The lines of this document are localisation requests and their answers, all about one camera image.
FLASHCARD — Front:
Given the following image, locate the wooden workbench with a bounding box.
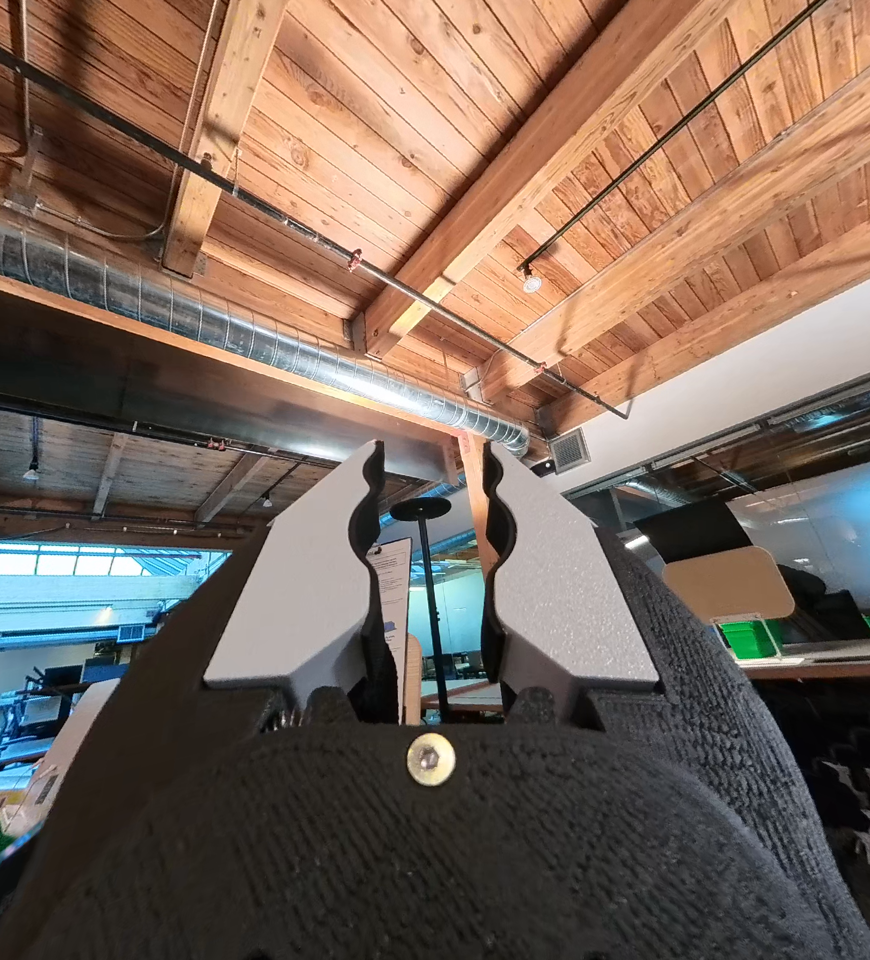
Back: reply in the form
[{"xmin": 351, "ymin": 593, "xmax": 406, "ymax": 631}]
[{"xmin": 735, "ymin": 651, "xmax": 870, "ymax": 682}]

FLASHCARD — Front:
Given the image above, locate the metal air duct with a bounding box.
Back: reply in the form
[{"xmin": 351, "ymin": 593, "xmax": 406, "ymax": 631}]
[{"xmin": 0, "ymin": 206, "xmax": 532, "ymax": 460}]

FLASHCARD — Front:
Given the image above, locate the instruction poster board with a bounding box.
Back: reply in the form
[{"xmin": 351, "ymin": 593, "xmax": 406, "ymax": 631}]
[{"xmin": 366, "ymin": 536, "xmax": 424, "ymax": 725}]

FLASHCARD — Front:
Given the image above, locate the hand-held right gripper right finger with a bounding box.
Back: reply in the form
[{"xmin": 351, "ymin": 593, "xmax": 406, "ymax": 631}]
[{"xmin": 480, "ymin": 441, "xmax": 662, "ymax": 710}]

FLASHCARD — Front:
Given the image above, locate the black track light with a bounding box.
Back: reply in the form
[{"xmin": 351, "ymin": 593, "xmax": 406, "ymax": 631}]
[{"xmin": 517, "ymin": 0, "xmax": 829, "ymax": 295}]

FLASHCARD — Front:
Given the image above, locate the black wall screen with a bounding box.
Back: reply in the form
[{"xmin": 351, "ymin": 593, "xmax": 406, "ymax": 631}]
[{"xmin": 633, "ymin": 498, "xmax": 754, "ymax": 564}]

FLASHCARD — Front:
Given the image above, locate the brown cardboard panel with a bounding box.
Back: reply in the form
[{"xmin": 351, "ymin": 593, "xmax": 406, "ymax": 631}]
[{"xmin": 663, "ymin": 547, "xmax": 796, "ymax": 620}]

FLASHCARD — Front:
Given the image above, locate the wooden post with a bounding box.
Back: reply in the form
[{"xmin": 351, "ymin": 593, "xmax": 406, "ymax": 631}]
[{"xmin": 459, "ymin": 433, "xmax": 502, "ymax": 579}]

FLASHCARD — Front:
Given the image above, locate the green bins clear case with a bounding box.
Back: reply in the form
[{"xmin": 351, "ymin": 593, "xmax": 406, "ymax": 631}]
[{"xmin": 711, "ymin": 615, "xmax": 786, "ymax": 666}]

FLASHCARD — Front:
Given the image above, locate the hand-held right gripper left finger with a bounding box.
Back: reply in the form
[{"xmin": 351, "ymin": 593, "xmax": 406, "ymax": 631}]
[{"xmin": 202, "ymin": 439, "xmax": 400, "ymax": 727}]

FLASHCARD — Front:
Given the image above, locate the sprinkler pipe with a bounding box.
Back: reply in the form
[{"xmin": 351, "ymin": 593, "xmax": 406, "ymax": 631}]
[{"xmin": 0, "ymin": 18, "xmax": 631, "ymax": 421}]

